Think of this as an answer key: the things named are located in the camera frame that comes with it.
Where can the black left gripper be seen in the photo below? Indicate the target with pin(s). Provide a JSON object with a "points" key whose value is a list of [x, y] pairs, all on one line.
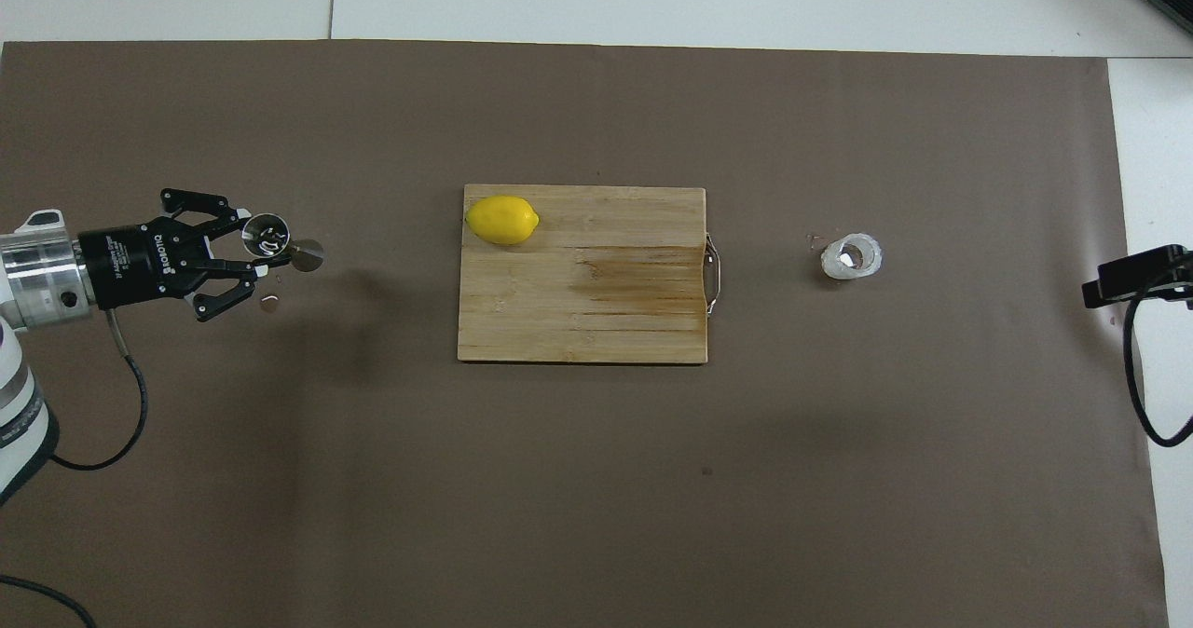
{"points": [[130, 265]]}

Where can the steel double jigger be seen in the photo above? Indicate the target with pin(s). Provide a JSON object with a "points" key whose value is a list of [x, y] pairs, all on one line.
{"points": [[308, 255]]}

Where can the clear plastic cup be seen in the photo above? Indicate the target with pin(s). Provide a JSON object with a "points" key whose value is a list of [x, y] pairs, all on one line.
{"points": [[850, 257]]}

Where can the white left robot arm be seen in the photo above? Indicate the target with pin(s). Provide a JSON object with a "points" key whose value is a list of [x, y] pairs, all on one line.
{"points": [[14, 395]]}

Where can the yellow lemon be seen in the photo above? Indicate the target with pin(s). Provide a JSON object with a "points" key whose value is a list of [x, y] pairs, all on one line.
{"points": [[501, 220]]}

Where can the wooden cutting board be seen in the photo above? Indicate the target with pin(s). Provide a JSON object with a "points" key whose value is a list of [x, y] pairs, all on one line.
{"points": [[578, 320]]}

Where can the brown table mat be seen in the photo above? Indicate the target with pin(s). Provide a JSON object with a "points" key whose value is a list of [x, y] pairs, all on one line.
{"points": [[596, 498]]}

